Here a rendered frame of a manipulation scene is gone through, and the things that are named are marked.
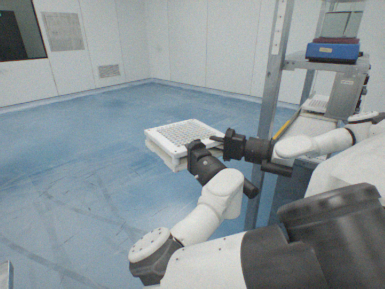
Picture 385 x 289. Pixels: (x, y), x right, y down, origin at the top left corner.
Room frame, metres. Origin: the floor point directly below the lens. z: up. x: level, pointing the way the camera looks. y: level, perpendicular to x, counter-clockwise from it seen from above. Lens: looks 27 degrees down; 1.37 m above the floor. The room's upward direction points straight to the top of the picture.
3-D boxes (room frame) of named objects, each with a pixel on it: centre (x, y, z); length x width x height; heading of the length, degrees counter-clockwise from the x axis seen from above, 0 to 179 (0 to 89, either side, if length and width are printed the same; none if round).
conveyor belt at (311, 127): (1.58, -0.93, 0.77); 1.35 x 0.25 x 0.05; 145
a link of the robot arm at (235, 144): (0.70, -0.18, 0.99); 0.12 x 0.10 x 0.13; 66
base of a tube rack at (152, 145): (0.80, 0.03, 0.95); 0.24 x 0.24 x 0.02; 34
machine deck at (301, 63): (1.28, -0.70, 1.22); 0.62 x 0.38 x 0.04; 145
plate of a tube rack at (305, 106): (1.61, -0.95, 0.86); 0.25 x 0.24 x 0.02; 56
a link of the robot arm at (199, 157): (0.58, -0.03, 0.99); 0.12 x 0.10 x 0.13; 26
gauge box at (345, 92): (1.03, -0.70, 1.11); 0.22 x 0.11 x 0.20; 145
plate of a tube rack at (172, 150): (0.80, 0.03, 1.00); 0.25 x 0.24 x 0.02; 34
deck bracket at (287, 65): (1.07, -0.43, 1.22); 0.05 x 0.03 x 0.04; 55
